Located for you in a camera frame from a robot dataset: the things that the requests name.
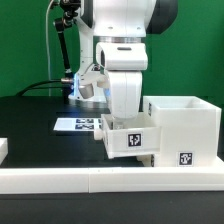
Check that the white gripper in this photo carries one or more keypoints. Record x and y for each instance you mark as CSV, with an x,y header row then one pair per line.
x,y
123,64

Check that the white drawer back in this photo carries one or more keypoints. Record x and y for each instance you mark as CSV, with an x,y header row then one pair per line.
x,y
139,137

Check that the white drawer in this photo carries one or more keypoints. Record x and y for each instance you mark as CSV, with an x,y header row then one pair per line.
x,y
139,137
147,160

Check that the white drawer cabinet box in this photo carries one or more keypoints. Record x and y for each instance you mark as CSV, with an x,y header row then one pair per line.
x,y
189,130

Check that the white tag sheet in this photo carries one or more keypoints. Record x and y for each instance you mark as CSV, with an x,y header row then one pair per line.
x,y
77,124

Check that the white L-shaped fence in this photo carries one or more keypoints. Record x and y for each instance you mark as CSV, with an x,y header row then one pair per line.
x,y
97,180

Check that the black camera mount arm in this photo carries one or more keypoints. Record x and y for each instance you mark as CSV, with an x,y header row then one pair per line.
x,y
64,40

